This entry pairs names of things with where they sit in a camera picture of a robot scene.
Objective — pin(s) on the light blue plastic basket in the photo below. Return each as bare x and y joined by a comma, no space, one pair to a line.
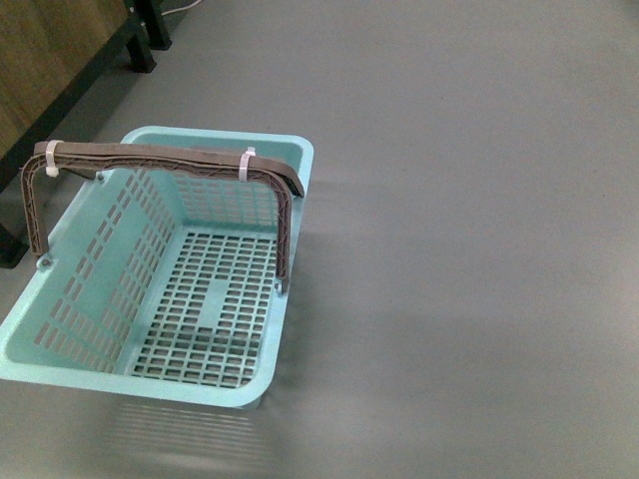
162,285

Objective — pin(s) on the brown basket handle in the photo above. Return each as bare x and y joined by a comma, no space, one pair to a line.
281,178

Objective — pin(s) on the white zip tie right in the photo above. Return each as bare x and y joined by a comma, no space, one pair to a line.
244,163

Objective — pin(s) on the white zip tie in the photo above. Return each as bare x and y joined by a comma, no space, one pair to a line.
51,168
244,163

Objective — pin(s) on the white zip tie left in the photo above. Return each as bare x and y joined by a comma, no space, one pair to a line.
51,168

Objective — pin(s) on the wooden cabinet with black legs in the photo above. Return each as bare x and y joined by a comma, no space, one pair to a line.
52,52

